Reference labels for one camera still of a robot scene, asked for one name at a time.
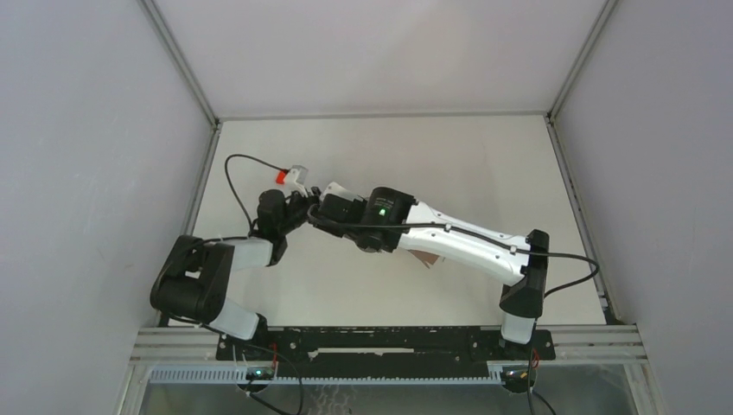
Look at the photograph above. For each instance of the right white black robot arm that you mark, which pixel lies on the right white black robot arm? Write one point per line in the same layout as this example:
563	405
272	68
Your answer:
518	262

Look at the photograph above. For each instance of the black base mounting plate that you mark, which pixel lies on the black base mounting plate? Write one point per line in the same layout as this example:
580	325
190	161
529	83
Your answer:
362	351

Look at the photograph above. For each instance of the aluminium frame rail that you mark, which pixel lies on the aluminium frame rail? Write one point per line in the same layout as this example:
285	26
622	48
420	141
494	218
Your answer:
597	344

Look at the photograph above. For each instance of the white slotted cable duct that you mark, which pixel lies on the white slotted cable duct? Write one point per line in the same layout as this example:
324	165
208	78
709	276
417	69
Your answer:
202	375

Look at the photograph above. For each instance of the left green circuit board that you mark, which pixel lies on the left green circuit board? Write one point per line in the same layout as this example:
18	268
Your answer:
260	374

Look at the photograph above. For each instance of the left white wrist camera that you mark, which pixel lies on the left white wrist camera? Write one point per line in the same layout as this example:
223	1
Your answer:
295	178

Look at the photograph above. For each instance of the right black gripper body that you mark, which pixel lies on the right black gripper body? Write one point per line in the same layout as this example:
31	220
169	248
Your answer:
366	201

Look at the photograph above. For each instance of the green circuit board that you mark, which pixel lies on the green circuit board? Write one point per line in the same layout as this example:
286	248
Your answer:
260	374
515	376

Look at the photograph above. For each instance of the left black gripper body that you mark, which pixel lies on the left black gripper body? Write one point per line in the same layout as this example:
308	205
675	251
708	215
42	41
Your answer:
296	213

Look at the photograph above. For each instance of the right green circuit board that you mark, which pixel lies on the right green circuit board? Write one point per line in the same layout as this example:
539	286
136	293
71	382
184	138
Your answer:
515	376

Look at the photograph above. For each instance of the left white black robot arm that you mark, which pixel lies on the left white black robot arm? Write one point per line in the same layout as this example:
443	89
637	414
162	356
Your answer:
192	285

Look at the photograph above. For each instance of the brown cardboard box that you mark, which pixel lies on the brown cardboard box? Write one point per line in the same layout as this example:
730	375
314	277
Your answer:
426	258

